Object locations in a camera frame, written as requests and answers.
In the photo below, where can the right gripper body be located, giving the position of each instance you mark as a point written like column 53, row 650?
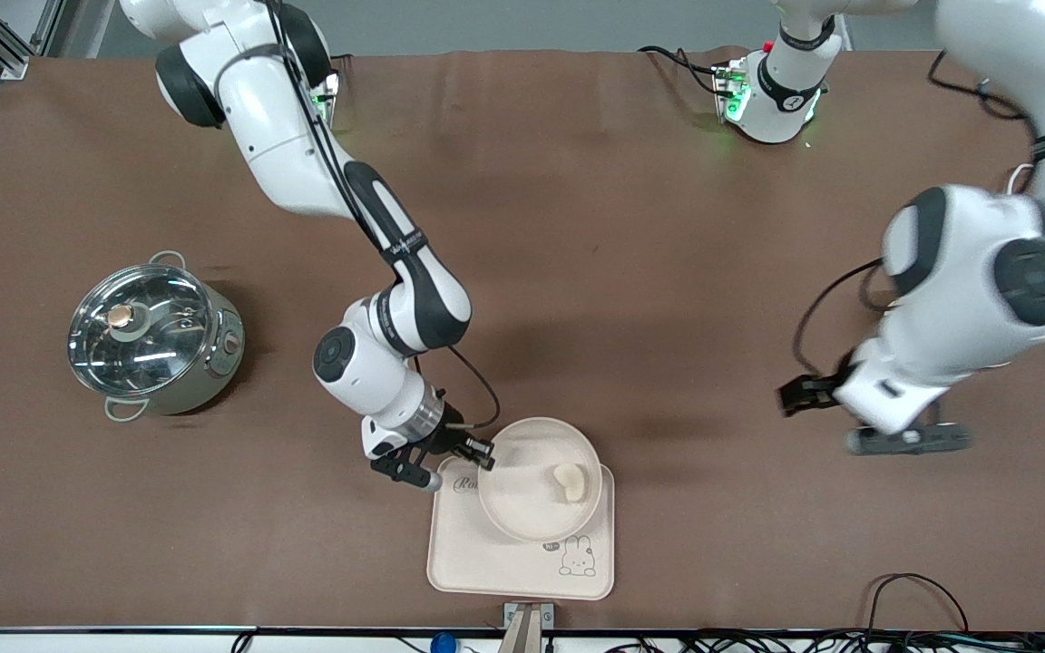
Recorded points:
column 446, row 440

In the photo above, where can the round cream plate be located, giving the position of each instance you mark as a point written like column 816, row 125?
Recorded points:
column 522, row 499

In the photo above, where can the small cream bun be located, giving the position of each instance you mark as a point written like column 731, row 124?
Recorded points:
column 570, row 482

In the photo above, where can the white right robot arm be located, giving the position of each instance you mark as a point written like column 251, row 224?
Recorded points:
column 305, row 154

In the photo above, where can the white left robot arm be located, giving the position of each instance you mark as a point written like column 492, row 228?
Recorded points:
column 985, row 272

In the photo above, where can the cream rabbit print tray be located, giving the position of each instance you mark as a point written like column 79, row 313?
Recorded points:
column 486, row 567

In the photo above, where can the steel electric cooking pot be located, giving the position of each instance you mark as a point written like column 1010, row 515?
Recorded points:
column 214, row 363

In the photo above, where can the blue round knob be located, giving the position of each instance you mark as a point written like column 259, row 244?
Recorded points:
column 443, row 644

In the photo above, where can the brown table cover mat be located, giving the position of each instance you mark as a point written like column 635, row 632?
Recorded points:
column 631, row 227

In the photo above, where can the glass pot lid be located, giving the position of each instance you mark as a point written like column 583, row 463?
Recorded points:
column 137, row 331

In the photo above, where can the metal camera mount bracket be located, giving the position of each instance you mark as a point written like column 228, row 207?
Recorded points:
column 528, row 628

